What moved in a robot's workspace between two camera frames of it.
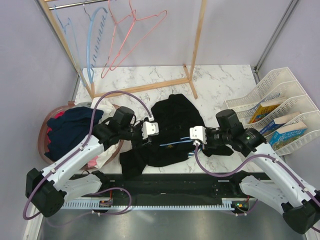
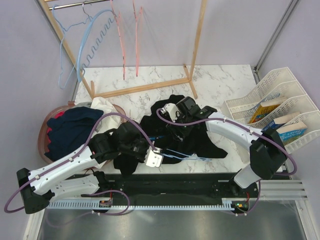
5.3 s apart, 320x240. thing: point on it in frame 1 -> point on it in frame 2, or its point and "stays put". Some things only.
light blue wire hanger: x=190 y=153 -> x=179 y=155
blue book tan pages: x=277 y=122 stays put
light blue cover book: x=280 y=139 stays put
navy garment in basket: x=69 y=127 stays put
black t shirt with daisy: x=176 y=115 stays put
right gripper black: x=208 y=145 -> x=173 y=128
